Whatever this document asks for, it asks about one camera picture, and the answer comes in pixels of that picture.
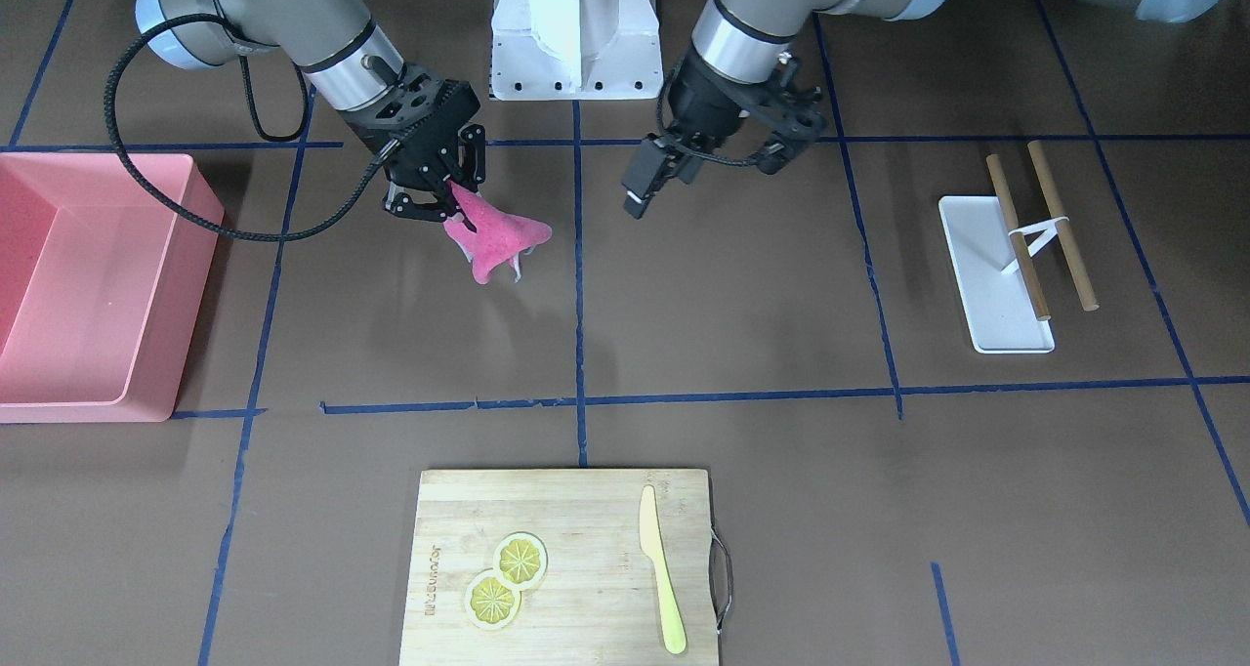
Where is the black corrugated cable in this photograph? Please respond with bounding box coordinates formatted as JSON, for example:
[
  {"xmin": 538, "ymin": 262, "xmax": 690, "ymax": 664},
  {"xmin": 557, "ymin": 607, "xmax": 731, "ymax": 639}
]
[{"xmin": 104, "ymin": 12, "xmax": 403, "ymax": 242}]

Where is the bamboo cutting board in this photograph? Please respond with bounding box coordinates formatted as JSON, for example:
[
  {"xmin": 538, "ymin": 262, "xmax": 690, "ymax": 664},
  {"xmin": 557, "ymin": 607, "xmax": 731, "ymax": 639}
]
[{"xmin": 398, "ymin": 469, "xmax": 723, "ymax": 665}]

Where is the pink microfiber cloth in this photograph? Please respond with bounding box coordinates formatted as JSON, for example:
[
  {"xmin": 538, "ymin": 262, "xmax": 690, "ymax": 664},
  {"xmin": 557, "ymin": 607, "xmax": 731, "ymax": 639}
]
[{"xmin": 446, "ymin": 194, "xmax": 553, "ymax": 286}]

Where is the yellow plastic knife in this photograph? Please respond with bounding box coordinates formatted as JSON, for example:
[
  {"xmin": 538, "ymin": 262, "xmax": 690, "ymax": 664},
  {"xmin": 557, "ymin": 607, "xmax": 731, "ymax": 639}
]
[{"xmin": 638, "ymin": 484, "xmax": 688, "ymax": 654}]

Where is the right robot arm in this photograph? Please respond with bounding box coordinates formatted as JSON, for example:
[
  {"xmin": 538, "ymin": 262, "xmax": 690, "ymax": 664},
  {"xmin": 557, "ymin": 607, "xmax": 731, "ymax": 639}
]
[{"xmin": 105, "ymin": 0, "xmax": 485, "ymax": 231}]

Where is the white towel rack tray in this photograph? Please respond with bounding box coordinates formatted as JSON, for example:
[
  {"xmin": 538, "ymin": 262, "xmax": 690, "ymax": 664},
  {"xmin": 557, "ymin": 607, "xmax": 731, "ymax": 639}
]
[{"xmin": 938, "ymin": 195, "xmax": 1058, "ymax": 354}]

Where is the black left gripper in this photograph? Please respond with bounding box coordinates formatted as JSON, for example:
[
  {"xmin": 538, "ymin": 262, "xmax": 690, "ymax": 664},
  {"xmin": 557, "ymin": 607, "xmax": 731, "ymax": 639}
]
[{"xmin": 623, "ymin": 46, "xmax": 829, "ymax": 220}]

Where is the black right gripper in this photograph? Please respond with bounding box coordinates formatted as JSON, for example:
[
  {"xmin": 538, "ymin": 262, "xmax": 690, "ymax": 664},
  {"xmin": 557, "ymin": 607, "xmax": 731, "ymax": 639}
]
[{"xmin": 343, "ymin": 62, "xmax": 485, "ymax": 234}]

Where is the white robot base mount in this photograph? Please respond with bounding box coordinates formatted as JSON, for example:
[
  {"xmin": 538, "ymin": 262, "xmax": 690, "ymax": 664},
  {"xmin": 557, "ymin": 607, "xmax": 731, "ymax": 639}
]
[{"xmin": 488, "ymin": 0, "xmax": 664, "ymax": 102}]

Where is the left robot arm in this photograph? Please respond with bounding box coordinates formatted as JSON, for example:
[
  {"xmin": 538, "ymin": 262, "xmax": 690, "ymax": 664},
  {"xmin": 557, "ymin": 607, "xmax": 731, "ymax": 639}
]
[{"xmin": 621, "ymin": 0, "xmax": 1219, "ymax": 217}]

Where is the upper lemon slice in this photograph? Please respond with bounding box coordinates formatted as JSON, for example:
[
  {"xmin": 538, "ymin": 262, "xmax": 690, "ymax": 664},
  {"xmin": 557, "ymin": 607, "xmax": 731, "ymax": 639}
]
[{"xmin": 493, "ymin": 532, "xmax": 549, "ymax": 592}]

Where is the lower lemon slice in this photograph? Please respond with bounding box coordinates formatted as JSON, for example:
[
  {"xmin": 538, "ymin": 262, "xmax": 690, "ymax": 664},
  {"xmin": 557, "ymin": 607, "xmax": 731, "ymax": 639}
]
[{"xmin": 463, "ymin": 571, "xmax": 523, "ymax": 631}]

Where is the lemon slice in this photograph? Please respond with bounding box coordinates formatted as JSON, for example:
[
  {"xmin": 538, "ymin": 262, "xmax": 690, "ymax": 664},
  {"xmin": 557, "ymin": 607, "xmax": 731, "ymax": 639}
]
[
  {"xmin": 463, "ymin": 571, "xmax": 523, "ymax": 631},
  {"xmin": 493, "ymin": 532, "xmax": 549, "ymax": 592}
]

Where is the wooden rack rod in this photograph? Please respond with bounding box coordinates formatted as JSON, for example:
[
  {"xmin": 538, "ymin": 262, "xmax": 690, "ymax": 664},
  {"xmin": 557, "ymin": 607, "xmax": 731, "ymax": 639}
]
[
  {"xmin": 985, "ymin": 152, "xmax": 1051, "ymax": 320},
  {"xmin": 1026, "ymin": 140, "xmax": 1100, "ymax": 312}
]

